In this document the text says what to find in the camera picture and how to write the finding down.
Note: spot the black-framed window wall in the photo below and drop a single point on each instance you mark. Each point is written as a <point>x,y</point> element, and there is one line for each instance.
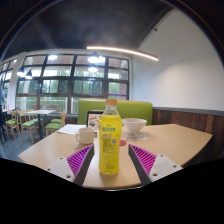
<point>66,86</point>

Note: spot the flat round red coaster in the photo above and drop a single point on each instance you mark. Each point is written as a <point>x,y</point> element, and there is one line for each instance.
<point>123,143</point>

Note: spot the white bowl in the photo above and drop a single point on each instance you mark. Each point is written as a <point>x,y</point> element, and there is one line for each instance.
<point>134,125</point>

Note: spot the green upholstered bench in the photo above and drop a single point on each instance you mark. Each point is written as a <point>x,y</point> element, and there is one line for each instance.
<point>136,111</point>

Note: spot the white paper booklet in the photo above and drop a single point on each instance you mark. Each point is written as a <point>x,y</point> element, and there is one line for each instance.
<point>70,129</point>

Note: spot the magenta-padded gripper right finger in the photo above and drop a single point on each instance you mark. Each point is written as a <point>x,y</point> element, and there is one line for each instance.
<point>162,165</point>

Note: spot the light wooden dining table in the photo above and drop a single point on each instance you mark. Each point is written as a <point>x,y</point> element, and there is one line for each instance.
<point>40,112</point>

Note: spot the person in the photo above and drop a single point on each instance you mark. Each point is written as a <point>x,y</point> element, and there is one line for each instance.
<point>1,103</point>

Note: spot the white mug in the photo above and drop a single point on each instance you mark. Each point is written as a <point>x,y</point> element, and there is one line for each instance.
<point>86,135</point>

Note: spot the wooden chairs with green seats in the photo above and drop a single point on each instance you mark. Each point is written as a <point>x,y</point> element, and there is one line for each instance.
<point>29,124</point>

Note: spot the yellow drink bottle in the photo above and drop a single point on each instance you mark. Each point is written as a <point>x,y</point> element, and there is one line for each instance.
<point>110,140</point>

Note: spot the long linear pendant light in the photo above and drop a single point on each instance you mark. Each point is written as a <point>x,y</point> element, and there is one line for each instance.
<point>126,51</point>

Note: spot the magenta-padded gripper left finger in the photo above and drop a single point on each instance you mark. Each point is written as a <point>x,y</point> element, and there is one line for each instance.
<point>61,166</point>

